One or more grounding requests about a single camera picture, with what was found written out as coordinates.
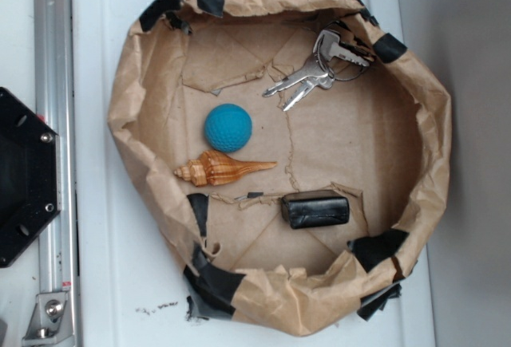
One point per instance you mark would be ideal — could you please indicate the orange spiral sea shell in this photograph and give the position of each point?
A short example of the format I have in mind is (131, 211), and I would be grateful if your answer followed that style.
(216, 168)

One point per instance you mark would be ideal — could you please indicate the brown paper bin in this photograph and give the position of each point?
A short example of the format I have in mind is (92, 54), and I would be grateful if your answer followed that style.
(380, 136)

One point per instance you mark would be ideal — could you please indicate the blue golf ball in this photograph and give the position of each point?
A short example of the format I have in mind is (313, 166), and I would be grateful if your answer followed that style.
(228, 128)

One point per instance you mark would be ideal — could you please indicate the black tape-wrapped block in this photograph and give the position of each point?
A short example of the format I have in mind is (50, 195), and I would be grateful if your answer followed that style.
(320, 208)

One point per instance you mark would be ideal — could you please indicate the silver key short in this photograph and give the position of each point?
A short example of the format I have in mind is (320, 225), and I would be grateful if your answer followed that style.
(306, 87)

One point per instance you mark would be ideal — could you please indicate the silver key long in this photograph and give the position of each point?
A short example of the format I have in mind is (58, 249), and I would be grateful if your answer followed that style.
(311, 68)

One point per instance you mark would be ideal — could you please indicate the silver key upper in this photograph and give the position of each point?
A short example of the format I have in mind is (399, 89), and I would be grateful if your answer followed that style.
(328, 45)

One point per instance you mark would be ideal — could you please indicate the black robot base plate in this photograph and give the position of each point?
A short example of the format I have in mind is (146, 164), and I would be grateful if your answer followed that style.
(29, 183)

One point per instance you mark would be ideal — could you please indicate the metal corner bracket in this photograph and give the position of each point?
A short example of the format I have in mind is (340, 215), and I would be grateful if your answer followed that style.
(51, 321)

